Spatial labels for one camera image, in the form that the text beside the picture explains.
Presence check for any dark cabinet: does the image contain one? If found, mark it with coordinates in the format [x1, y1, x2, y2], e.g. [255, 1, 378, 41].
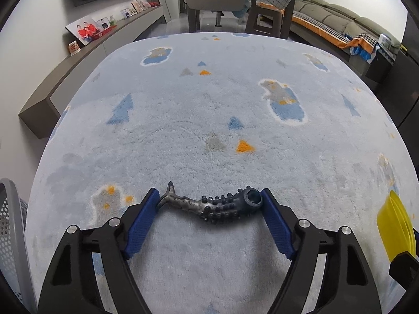
[363, 13, 419, 128]

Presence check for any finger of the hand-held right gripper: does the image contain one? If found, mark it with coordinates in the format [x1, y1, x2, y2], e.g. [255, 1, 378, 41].
[389, 229, 419, 301]

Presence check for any yellow plastic bowl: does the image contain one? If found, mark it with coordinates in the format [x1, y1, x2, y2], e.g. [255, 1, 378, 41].
[376, 190, 415, 263]

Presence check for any orange checkered sofa blanket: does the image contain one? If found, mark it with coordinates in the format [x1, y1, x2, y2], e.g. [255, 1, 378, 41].
[290, 10, 382, 65]

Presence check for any grey perforated plastic basket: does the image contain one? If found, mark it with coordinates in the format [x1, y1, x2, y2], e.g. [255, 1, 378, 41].
[0, 177, 39, 314]

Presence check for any clear storage box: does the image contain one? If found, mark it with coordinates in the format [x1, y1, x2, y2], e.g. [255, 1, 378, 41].
[378, 33, 393, 52]

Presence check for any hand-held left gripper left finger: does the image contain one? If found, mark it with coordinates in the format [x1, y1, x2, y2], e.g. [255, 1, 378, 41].
[38, 187, 161, 314]

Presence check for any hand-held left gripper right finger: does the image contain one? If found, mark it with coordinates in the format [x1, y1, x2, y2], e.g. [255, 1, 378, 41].
[260, 189, 383, 314]

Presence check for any grey wooden stool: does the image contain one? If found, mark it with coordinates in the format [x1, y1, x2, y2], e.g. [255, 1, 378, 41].
[246, 5, 283, 36]

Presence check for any olive green sofa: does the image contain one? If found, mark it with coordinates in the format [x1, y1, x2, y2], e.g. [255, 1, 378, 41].
[288, 0, 402, 79]

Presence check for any large family photo frame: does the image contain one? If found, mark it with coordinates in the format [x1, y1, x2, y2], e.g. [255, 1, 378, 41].
[66, 16, 100, 46]

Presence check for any light blue printed rug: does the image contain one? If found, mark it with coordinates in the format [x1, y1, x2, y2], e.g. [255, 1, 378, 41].
[26, 32, 419, 314]

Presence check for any grey floating wall cabinet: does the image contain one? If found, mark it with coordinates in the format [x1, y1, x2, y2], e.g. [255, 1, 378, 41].
[19, 6, 164, 139]

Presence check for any dark rubber fish toy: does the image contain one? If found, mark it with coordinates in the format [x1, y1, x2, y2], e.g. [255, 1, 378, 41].
[156, 181, 262, 227]

